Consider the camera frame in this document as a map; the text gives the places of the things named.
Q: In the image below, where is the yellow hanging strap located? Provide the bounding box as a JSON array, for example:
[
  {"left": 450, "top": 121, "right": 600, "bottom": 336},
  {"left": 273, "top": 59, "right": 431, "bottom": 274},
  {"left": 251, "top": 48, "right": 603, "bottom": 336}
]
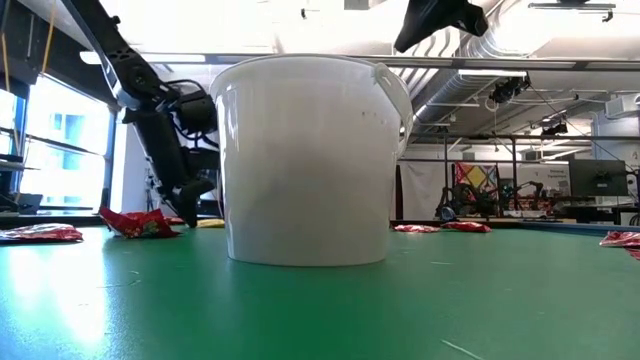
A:
[{"left": 39, "top": 0, "right": 59, "bottom": 76}]

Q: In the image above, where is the long ceiling light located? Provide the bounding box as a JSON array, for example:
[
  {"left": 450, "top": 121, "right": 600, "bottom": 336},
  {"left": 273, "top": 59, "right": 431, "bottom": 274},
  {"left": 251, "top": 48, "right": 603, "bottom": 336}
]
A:
[{"left": 79, "top": 49, "right": 211, "bottom": 66}]

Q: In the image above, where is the white plastic bucket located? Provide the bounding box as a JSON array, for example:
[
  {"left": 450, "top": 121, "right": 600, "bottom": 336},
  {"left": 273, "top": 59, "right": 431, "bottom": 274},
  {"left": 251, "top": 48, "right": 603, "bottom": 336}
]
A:
[{"left": 209, "top": 53, "right": 415, "bottom": 268}]

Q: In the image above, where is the large bright window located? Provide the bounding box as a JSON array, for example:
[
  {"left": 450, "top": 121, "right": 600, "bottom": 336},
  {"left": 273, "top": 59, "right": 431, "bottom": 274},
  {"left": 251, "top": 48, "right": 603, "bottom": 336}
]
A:
[{"left": 0, "top": 74, "right": 119, "bottom": 211}]

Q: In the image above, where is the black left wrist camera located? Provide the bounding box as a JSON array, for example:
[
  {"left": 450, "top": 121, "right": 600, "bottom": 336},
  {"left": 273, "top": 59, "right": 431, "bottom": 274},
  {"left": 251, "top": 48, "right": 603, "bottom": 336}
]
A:
[{"left": 172, "top": 82, "right": 220, "bottom": 136}]

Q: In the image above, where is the colourful patchwork panel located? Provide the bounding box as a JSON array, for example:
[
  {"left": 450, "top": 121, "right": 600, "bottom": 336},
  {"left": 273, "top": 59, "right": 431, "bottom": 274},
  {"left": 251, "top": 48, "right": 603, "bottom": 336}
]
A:
[{"left": 453, "top": 162, "right": 500, "bottom": 201}]

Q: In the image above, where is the black metal rack frame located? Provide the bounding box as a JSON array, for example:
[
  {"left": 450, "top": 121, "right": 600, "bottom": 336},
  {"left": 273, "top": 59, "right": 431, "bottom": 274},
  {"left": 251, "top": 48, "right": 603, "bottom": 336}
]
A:
[{"left": 394, "top": 132, "right": 640, "bottom": 221}]

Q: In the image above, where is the black ceiling spotlight cluster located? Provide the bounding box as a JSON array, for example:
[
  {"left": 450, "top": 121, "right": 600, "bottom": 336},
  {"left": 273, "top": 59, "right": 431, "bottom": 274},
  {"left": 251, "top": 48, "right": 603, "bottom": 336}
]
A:
[{"left": 488, "top": 75, "right": 532, "bottom": 105}]

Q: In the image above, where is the green table mat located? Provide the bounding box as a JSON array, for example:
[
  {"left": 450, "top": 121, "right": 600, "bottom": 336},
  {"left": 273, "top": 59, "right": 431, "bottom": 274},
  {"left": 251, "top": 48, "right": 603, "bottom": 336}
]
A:
[{"left": 0, "top": 224, "right": 640, "bottom": 360}]

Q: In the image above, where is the silver ventilation duct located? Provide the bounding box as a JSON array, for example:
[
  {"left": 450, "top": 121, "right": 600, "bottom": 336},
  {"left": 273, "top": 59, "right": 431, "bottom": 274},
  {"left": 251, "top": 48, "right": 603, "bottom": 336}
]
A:
[{"left": 409, "top": 0, "right": 640, "bottom": 126}]

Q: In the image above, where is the white hanging sheet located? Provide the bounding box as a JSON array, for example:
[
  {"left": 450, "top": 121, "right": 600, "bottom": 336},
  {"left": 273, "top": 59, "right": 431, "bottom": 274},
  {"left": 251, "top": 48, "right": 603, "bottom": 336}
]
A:
[{"left": 399, "top": 160, "right": 455, "bottom": 221}]

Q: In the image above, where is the black flat screen monitor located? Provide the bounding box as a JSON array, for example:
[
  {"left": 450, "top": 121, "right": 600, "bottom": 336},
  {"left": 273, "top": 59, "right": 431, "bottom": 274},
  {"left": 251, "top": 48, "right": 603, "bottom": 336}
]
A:
[{"left": 568, "top": 158, "right": 629, "bottom": 198}]

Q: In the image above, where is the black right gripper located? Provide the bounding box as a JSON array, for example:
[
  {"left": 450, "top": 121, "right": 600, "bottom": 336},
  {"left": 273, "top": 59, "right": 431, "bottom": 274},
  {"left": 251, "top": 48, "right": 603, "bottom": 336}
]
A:
[{"left": 393, "top": 0, "right": 489, "bottom": 54}]

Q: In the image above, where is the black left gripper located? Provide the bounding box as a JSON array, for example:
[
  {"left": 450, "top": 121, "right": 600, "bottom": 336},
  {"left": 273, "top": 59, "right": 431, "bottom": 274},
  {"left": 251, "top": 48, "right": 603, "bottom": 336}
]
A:
[{"left": 122, "top": 107, "right": 216, "bottom": 229}]

